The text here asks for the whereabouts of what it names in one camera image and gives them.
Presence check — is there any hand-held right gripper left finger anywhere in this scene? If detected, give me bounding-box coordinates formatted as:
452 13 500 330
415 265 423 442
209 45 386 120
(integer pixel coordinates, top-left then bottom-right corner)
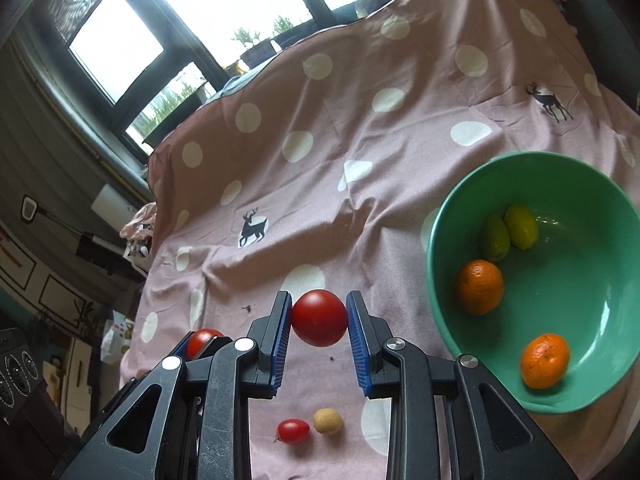
60 290 293 480

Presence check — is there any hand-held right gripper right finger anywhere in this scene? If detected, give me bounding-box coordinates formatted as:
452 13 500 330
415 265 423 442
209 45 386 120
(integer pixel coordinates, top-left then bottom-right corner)
346 290 576 480

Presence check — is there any orange mandarin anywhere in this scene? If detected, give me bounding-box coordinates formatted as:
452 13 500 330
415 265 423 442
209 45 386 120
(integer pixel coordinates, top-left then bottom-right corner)
520 333 571 391
455 259 504 317

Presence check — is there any green mango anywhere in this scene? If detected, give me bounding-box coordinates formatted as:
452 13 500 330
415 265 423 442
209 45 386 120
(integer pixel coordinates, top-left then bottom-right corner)
479 215 512 262
503 203 540 251

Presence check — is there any green plastic bowl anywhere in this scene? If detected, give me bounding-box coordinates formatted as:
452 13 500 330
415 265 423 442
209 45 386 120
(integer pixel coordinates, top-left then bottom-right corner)
425 151 640 416

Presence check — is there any small oblong red tomato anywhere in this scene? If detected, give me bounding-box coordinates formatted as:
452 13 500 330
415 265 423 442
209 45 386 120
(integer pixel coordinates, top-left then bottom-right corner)
276 418 312 446

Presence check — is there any printed paper bag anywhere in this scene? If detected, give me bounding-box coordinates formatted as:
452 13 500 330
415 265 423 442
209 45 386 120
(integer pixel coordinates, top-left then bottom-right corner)
100 310 136 366

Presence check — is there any pink printed cloth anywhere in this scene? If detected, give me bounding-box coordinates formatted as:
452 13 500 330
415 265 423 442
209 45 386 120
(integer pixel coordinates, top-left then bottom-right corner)
119 202 158 273

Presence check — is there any white cabinet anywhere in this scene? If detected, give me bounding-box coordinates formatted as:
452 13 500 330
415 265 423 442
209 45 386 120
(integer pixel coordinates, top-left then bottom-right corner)
42 335 108 431

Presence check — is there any pink polka dot blanket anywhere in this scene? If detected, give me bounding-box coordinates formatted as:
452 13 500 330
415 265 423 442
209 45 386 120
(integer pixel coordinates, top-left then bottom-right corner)
117 0 640 480

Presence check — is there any white board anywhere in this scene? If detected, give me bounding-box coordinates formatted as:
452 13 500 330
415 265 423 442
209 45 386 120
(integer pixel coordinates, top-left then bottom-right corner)
91 184 138 228

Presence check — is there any grey blue cloth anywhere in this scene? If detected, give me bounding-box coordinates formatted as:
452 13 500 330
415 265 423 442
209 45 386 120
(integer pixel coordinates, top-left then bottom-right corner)
200 62 281 106

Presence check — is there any black dial panel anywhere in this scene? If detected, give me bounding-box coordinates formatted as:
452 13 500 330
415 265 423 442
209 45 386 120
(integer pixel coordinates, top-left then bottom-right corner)
0 327 46 426

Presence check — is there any dark planter box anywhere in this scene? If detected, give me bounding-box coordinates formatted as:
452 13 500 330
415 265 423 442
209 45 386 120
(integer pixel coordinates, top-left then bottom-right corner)
239 40 283 67

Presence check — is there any black framed window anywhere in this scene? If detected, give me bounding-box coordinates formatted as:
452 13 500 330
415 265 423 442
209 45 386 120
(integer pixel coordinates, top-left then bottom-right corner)
30 0 431 146

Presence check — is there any grey sofa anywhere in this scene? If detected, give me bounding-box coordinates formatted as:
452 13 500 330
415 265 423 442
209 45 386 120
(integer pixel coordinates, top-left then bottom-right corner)
555 0 640 111

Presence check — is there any black wall fixture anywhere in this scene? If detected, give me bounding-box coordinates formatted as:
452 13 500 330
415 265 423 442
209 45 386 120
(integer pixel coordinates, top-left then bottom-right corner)
75 230 126 267

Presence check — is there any yellow wall pipe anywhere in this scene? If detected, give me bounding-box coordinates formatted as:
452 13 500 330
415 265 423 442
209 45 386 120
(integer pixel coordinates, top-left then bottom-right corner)
65 110 151 191

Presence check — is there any black wall lamp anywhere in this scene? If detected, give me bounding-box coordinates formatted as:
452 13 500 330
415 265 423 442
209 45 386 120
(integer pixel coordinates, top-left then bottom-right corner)
20 197 87 235

